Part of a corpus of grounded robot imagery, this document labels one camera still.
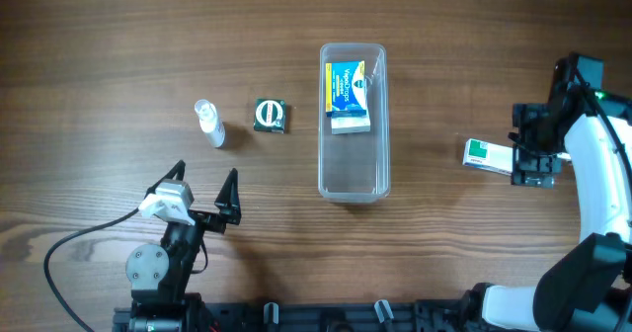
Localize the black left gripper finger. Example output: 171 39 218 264
214 168 242 225
145 160 186 196

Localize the white green Panadol box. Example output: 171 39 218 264
462 138 513 176

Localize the white medicine box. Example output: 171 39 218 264
331 115 370 134

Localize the blue VapoDrops lozenge box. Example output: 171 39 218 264
325 60 368 118

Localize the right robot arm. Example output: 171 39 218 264
456 52 631 331

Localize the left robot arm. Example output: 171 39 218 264
112 161 242 332

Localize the clear plastic container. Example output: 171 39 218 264
318 42 390 204

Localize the white spray bottle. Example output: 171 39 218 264
195 99 226 148

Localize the dark green square box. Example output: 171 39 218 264
253 99 286 133

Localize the black left camera cable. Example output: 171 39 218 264
42 207 142 332

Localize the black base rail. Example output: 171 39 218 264
112 300 483 332

